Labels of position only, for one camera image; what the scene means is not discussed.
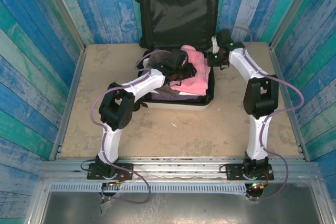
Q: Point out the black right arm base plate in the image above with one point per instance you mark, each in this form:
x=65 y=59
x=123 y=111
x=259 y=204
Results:
x=235 y=171

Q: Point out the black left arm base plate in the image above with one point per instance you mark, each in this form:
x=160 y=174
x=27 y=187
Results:
x=123 y=169

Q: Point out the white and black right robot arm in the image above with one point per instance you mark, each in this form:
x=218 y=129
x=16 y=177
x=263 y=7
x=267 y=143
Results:
x=258 y=134

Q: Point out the white hard-shell suitcase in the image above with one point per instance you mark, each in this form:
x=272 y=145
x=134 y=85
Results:
x=178 y=16

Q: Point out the steel sheet panel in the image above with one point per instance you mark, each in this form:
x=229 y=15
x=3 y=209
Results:
x=183 y=208

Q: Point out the pink towel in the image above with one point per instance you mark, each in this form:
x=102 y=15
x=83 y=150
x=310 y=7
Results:
x=199 y=77

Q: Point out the aluminium corner post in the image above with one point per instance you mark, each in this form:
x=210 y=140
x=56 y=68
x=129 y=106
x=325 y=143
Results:
x=294 y=9
x=63 y=11

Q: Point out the aluminium rail frame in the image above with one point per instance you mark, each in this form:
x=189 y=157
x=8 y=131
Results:
x=178 y=167

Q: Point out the purple cloth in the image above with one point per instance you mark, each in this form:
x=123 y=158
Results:
x=178 y=97

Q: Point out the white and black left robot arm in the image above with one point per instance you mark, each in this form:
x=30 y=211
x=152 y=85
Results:
x=147 y=82

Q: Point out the small circuit board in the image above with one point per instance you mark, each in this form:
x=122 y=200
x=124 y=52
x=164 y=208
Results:
x=114 y=183
x=256 y=186

